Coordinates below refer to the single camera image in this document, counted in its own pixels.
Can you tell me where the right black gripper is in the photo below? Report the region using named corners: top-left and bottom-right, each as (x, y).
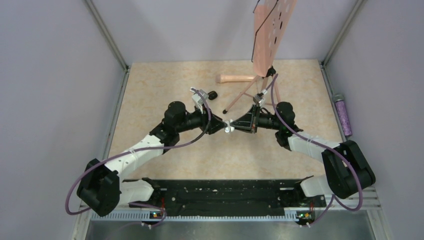
top-left (231, 104), bottom-right (283, 134)

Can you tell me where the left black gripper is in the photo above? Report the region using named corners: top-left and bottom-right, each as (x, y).
top-left (176, 102), bottom-right (227, 135)

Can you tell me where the white earbud charging case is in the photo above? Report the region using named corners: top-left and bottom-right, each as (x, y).
top-left (224, 119), bottom-right (235, 133)

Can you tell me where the black earbud charging case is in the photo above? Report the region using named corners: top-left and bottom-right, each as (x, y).
top-left (208, 91), bottom-right (218, 101)

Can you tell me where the pink music stand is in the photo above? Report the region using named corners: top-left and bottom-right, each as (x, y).
top-left (216, 0), bottom-right (297, 114)

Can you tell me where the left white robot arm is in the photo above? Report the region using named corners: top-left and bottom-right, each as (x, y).
top-left (76, 101), bottom-right (229, 217)

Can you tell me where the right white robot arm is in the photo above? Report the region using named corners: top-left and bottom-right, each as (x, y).
top-left (229, 101), bottom-right (376, 206)

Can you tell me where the purple glitter bottle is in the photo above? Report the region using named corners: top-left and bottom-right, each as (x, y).
top-left (332, 94), bottom-right (352, 137)

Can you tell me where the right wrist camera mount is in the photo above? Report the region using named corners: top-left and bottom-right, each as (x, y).
top-left (252, 93), bottom-right (266, 107)

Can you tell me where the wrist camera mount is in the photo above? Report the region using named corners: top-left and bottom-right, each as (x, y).
top-left (190, 87), bottom-right (209, 114)
top-left (252, 93), bottom-right (266, 107)

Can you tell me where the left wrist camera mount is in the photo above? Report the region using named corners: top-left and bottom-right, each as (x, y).
top-left (190, 87), bottom-right (209, 114)

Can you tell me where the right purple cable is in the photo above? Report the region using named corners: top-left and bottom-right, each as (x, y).
top-left (264, 73), bottom-right (364, 228)

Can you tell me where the purple cable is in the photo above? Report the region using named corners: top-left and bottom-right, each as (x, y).
top-left (64, 89), bottom-right (213, 229)
top-left (264, 73), bottom-right (364, 228)

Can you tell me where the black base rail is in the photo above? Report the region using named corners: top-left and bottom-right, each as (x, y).
top-left (122, 178), bottom-right (327, 220)

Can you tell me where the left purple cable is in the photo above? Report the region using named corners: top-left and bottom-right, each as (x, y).
top-left (64, 89), bottom-right (213, 229)

